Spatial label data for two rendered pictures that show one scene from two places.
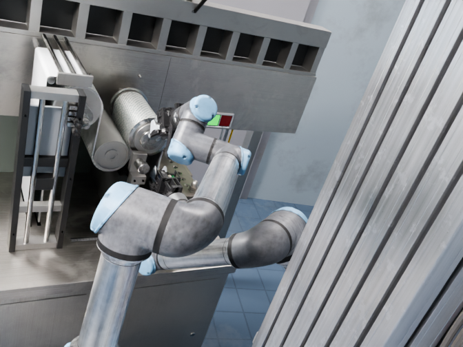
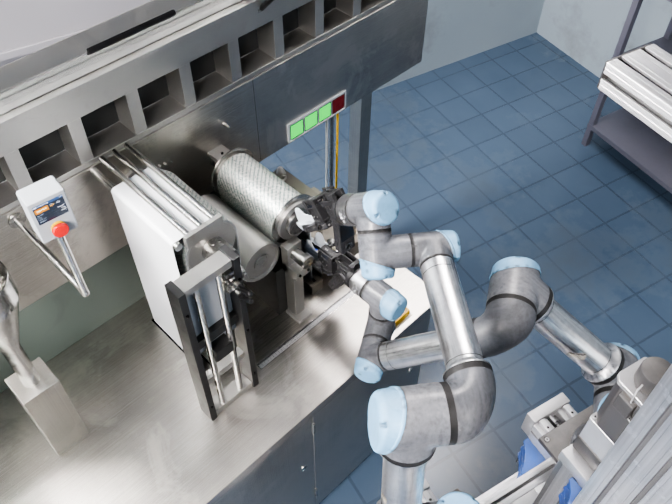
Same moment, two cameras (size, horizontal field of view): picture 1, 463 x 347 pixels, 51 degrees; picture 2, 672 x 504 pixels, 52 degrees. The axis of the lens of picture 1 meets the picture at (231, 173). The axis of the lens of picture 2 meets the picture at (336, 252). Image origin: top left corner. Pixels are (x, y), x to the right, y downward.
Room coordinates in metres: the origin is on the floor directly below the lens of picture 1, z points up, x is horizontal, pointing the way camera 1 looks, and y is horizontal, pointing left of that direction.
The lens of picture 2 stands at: (0.24, 0.40, 2.58)
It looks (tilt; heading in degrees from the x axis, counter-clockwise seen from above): 50 degrees down; 351
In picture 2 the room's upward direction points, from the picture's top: 1 degrees clockwise
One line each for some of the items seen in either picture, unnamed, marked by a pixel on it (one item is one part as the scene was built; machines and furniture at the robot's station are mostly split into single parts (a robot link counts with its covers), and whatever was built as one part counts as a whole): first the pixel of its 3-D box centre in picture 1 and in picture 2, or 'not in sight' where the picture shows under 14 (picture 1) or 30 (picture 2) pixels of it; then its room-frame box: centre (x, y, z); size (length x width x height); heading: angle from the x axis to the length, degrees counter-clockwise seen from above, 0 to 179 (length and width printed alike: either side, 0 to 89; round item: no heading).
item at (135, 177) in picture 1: (132, 193); (297, 282); (1.43, 0.31, 1.05); 0.06 x 0.05 x 0.31; 36
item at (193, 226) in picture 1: (213, 193); (454, 325); (1.00, 0.03, 1.40); 0.49 x 0.11 x 0.12; 179
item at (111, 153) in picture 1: (103, 138); (231, 236); (1.51, 0.47, 1.18); 0.26 x 0.12 x 0.12; 36
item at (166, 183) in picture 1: (169, 188); (341, 263); (1.42, 0.19, 1.12); 0.12 x 0.08 x 0.09; 36
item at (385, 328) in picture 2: not in sight; (380, 325); (1.28, 0.10, 1.01); 0.11 x 0.08 x 0.11; 156
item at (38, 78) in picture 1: (36, 132); (158, 275); (1.41, 0.66, 1.17); 0.34 x 0.05 x 0.54; 36
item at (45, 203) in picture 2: not in sight; (49, 212); (1.18, 0.77, 1.66); 0.07 x 0.07 x 0.10; 30
